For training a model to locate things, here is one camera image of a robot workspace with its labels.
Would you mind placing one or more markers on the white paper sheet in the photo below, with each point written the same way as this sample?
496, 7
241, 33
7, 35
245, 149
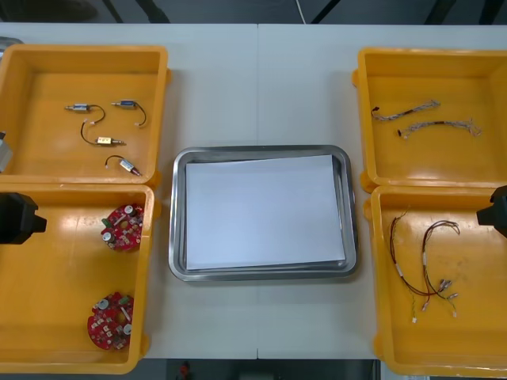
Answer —
261, 213

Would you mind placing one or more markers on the solenoid with blue label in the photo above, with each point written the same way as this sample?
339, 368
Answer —
126, 104

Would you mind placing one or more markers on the solenoid with silver-blue label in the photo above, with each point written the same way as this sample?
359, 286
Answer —
79, 107

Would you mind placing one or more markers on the brass-coloured solenoid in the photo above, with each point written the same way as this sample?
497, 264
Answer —
104, 141

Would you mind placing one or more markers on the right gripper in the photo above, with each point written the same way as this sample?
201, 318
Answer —
499, 215

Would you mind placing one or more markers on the yellow-orange plastic bin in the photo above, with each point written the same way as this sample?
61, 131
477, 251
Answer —
47, 158
59, 277
475, 336
435, 158

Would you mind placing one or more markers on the solenoid with white label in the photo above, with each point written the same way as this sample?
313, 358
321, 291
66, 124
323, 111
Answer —
127, 165

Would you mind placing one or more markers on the steel tray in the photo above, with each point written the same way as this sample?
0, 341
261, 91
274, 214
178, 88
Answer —
177, 221

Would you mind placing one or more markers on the round red circuit board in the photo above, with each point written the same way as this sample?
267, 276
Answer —
120, 227
109, 322

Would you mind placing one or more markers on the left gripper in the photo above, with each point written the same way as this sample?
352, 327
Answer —
16, 219

